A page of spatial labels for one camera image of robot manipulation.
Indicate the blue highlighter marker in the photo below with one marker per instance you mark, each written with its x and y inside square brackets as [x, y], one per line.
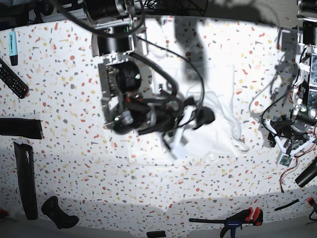
[13, 53]

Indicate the right-arm white gripper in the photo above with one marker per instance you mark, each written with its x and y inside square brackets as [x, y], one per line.
[192, 118]

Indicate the black TV remote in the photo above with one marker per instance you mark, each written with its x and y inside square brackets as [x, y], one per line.
[15, 84]

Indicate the white T-shirt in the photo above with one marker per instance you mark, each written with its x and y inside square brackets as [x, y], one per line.
[223, 136]

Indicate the long black tube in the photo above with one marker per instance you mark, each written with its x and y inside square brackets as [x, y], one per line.
[26, 180]

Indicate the black cylinder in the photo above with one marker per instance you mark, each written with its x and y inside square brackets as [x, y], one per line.
[308, 174]

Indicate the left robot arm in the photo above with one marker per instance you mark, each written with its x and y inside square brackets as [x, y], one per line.
[303, 92]

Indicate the black orange bar clamp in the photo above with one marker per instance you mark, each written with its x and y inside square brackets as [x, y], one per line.
[248, 216]

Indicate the small black block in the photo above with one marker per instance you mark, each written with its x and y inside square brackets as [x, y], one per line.
[156, 234]

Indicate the left-arm white gripper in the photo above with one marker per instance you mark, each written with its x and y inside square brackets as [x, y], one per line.
[290, 136]

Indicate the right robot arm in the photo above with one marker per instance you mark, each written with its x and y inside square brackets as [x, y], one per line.
[116, 29]

